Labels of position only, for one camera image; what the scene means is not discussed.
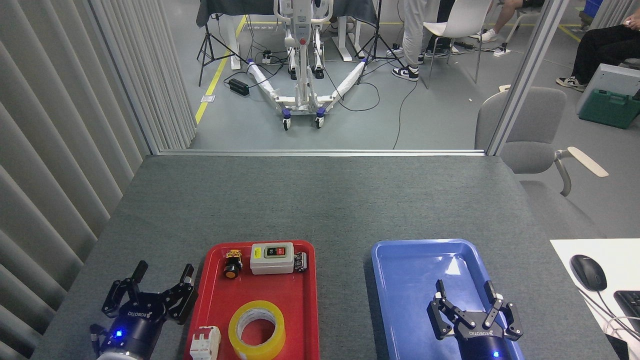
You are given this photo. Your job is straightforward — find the blue plastic tray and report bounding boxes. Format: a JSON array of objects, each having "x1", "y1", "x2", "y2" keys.
[{"x1": 371, "y1": 238, "x2": 526, "y2": 360}]

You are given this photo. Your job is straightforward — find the black tripod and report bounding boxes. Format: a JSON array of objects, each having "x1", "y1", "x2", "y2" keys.
[
  {"x1": 354, "y1": 0, "x2": 405, "y2": 86},
  {"x1": 196, "y1": 12, "x2": 249, "y2": 87}
]

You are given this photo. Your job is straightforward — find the black floor cable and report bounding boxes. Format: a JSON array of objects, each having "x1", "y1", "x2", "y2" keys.
[{"x1": 392, "y1": 80, "x2": 419, "y2": 150}]

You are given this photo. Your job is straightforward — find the green plastic case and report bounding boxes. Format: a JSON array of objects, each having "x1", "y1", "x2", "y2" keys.
[{"x1": 578, "y1": 88, "x2": 640, "y2": 130}]

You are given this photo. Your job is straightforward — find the white desk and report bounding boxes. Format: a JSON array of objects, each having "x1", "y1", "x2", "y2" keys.
[{"x1": 550, "y1": 238, "x2": 640, "y2": 360}]

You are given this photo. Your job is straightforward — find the white circuit breaker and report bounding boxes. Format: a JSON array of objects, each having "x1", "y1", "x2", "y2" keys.
[{"x1": 189, "y1": 325, "x2": 222, "y2": 360}]

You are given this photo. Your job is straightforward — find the white switch box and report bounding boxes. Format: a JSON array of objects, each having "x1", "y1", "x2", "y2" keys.
[{"x1": 250, "y1": 242, "x2": 295, "y2": 275}]

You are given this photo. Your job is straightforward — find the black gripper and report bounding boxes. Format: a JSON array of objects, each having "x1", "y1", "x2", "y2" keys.
[
  {"x1": 427, "y1": 279, "x2": 524, "y2": 360},
  {"x1": 101, "y1": 260, "x2": 199, "y2": 358}
]

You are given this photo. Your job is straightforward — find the white stand on wheels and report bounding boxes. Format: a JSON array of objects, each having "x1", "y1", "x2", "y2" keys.
[{"x1": 246, "y1": 0, "x2": 368, "y2": 132}]

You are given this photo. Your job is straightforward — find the silver post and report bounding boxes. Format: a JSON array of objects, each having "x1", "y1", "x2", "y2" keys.
[{"x1": 486, "y1": 0, "x2": 571, "y2": 157}]

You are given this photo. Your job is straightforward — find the person with bare leg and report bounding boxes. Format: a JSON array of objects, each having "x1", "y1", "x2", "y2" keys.
[{"x1": 470, "y1": 0, "x2": 546, "y2": 44}]

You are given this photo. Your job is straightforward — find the white plastic chair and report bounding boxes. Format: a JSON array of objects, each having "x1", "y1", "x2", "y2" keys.
[{"x1": 422, "y1": 0, "x2": 493, "y2": 90}]

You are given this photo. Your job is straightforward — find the standing person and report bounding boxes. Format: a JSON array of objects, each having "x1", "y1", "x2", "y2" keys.
[{"x1": 391, "y1": 0, "x2": 441, "y2": 82}]

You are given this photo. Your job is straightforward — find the person in black trousers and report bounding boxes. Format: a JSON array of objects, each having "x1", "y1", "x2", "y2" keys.
[{"x1": 556, "y1": 12, "x2": 640, "y2": 93}]

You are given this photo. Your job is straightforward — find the grey mouse cable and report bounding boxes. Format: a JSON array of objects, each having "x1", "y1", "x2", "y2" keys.
[{"x1": 579, "y1": 287, "x2": 640, "y2": 346}]

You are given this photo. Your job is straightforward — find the red plastic tray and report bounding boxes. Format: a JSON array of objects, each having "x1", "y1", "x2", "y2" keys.
[{"x1": 183, "y1": 240, "x2": 321, "y2": 360}]

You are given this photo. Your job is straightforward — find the yellow tape roll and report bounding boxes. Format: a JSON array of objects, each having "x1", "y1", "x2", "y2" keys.
[{"x1": 228, "y1": 300, "x2": 287, "y2": 360}]

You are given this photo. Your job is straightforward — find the black keyboard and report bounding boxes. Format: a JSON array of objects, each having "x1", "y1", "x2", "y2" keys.
[{"x1": 613, "y1": 290, "x2": 640, "y2": 333}]

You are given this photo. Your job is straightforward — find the grey office chair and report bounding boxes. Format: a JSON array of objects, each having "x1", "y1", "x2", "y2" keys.
[{"x1": 474, "y1": 86, "x2": 610, "y2": 240}]

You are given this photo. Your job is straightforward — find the black computer mouse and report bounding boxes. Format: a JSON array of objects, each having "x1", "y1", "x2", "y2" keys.
[{"x1": 570, "y1": 254, "x2": 608, "y2": 292}]

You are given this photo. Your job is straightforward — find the grey box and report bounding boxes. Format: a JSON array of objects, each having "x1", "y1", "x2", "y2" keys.
[{"x1": 576, "y1": 63, "x2": 640, "y2": 116}]

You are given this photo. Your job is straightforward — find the black orange push button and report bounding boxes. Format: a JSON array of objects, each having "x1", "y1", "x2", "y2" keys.
[{"x1": 223, "y1": 248, "x2": 244, "y2": 279}]

